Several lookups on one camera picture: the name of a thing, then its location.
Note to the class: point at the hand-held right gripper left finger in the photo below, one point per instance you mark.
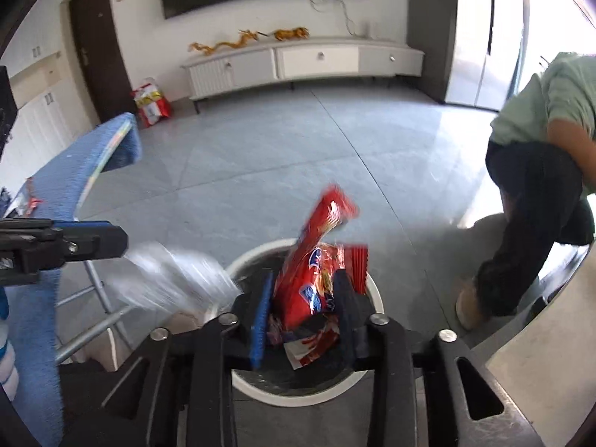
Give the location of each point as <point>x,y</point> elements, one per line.
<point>260,321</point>

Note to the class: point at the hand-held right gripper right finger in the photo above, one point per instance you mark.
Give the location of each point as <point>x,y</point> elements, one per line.
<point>345,309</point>

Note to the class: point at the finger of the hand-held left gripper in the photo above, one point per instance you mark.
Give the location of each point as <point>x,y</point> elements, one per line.
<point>88,238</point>

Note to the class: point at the white round trash bin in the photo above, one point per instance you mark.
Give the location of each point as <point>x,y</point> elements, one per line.
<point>372,288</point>

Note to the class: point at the red snack packet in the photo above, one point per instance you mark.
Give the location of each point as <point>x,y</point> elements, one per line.
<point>307,260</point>

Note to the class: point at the clear plastic wrapper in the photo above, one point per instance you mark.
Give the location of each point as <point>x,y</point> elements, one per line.
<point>172,279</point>

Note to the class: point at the blue table cloth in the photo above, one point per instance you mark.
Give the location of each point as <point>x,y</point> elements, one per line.
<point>60,181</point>

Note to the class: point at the red white wrapper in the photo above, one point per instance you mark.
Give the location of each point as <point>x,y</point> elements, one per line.
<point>25,202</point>

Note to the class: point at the dark brown door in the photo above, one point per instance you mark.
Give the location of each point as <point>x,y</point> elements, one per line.
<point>100,46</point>

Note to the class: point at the red shopping bag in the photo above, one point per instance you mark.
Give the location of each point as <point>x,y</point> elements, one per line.
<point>151,102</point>

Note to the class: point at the white blue striped object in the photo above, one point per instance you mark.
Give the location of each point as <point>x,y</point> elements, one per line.
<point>7,358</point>

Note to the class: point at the white table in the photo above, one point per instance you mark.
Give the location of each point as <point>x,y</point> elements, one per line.
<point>545,363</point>

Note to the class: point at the long golden dragon ornament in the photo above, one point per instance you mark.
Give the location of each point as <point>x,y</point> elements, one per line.
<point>223,44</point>

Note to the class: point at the white television cabinet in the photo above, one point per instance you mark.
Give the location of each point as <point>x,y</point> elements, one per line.
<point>316,60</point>

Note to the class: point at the short golden dragon ornament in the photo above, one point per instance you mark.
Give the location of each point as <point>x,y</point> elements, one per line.
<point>291,33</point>

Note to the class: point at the grey refrigerator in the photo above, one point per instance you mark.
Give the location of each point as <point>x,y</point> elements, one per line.
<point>484,32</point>

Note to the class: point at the white wall cupboards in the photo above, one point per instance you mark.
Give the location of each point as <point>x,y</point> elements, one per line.
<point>42,121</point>

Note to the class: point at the metal table frame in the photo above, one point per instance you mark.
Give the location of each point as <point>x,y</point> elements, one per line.
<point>105,295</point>

